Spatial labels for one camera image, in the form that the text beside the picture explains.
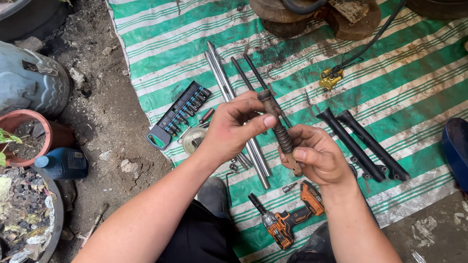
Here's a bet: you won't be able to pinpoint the wooden log stumps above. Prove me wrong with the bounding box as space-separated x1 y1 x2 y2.
248 0 382 41

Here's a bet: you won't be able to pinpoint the chrome fork tube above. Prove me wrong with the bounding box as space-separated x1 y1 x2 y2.
206 41 272 178
204 51 271 190

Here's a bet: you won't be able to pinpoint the rusty fork damper rod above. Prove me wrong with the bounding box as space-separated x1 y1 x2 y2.
257 89 304 178

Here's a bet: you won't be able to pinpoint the blue plastic stool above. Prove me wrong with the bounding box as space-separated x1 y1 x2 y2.
441 117 468 193

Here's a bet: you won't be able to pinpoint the black allen key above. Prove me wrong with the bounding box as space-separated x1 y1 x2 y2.
225 171 240 207

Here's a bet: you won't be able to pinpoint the black plastic tub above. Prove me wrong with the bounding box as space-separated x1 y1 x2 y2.
0 0 74 42

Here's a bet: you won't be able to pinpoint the person's right hand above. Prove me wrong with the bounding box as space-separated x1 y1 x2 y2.
278 124 358 189

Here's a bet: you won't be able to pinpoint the black tyre planter with debris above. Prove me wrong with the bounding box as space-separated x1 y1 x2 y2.
0 166 66 263

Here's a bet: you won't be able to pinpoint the person's grey shoe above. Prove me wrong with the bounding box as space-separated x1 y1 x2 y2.
197 177 229 216

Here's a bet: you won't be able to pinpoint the black socket bit holder set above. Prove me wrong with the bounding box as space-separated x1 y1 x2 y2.
147 80 213 150

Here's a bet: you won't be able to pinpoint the black brake hose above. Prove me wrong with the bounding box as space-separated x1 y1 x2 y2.
331 0 407 74

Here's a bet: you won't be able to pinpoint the round metal bowl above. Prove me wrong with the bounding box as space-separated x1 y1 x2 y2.
181 127 208 156

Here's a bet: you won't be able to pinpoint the black rubber tyre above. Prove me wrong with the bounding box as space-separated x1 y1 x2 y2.
405 0 468 20

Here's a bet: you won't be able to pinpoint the blue plastic bottle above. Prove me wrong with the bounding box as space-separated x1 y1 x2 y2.
34 147 89 180

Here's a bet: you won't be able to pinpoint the green plant leaves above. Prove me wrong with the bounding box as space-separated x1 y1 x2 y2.
0 128 23 168

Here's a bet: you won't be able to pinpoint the black fork lower leg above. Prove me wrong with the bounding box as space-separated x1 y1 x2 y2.
316 107 388 183
336 110 411 182

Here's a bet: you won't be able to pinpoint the gold brake caliper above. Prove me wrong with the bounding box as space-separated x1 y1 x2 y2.
318 68 344 92

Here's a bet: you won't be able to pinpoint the long black fork spring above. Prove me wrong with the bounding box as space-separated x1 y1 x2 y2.
230 56 256 93
244 53 292 129

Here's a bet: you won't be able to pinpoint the grey painted tyre planter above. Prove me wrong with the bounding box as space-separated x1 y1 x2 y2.
0 40 72 118

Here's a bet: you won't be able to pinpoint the green white striped tarp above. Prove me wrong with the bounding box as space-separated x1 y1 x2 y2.
106 0 468 263

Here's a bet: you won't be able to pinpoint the person's left hand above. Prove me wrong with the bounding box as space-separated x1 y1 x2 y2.
198 90 279 167

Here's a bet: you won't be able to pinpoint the terracotta flower pot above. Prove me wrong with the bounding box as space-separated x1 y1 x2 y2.
0 109 75 168

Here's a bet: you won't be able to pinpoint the orange black impact driver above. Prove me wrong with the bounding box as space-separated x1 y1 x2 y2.
247 180 325 251

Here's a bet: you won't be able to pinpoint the person's left leg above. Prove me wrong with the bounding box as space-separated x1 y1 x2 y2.
156 199 242 263

